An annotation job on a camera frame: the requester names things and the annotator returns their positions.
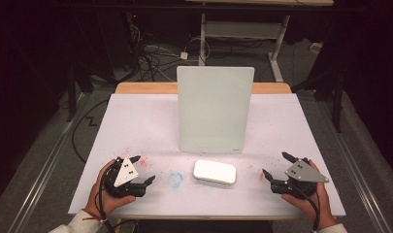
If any wooden table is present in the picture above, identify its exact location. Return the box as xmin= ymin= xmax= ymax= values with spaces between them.
xmin=67 ymin=82 xmax=347 ymax=221

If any small whiteboard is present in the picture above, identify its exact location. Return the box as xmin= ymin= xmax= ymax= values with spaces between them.
xmin=176 ymin=66 xmax=255 ymax=155

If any black stand leg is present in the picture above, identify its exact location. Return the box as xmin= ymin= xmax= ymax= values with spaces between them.
xmin=65 ymin=64 xmax=80 ymax=123

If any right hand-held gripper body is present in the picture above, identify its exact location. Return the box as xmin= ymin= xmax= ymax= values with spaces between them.
xmin=270 ymin=157 xmax=330 ymax=198

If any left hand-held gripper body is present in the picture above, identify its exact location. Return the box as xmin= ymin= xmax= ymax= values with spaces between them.
xmin=102 ymin=156 xmax=147 ymax=199

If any person's right hand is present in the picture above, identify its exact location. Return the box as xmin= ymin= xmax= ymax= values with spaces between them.
xmin=280 ymin=158 xmax=338 ymax=231

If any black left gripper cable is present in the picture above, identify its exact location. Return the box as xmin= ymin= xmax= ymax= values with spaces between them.
xmin=97 ymin=166 xmax=121 ymax=233

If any white board eraser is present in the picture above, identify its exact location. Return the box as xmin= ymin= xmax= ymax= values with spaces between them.
xmin=192 ymin=159 xmax=238 ymax=185

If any white paper table cover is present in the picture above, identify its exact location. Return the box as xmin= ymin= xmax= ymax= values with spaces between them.
xmin=68 ymin=92 xmax=347 ymax=217

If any tangle of floor cables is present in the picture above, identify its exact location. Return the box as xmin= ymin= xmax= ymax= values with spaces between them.
xmin=128 ymin=22 xmax=185 ymax=83

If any metal floor rail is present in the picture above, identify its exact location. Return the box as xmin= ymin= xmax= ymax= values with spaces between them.
xmin=4 ymin=92 xmax=92 ymax=233
xmin=315 ymin=96 xmax=393 ymax=233

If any black floor cable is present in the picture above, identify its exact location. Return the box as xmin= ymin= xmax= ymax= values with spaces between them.
xmin=71 ymin=97 xmax=112 ymax=164

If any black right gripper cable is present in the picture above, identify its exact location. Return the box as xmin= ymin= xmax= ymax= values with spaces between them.
xmin=293 ymin=183 xmax=322 ymax=232

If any red string bracelet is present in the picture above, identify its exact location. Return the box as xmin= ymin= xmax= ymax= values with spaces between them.
xmin=82 ymin=214 xmax=104 ymax=223

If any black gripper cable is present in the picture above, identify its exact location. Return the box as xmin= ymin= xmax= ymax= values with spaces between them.
xmin=293 ymin=183 xmax=322 ymax=232
xmin=97 ymin=166 xmax=121 ymax=233

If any white metal desk frame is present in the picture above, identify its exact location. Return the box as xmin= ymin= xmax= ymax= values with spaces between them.
xmin=183 ymin=0 xmax=335 ymax=83

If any small white floor box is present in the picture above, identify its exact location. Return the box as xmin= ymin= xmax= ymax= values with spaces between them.
xmin=309 ymin=41 xmax=324 ymax=54

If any person's left hand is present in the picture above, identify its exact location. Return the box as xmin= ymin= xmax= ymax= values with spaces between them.
xmin=83 ymin=157 xmax=137 ymax=218

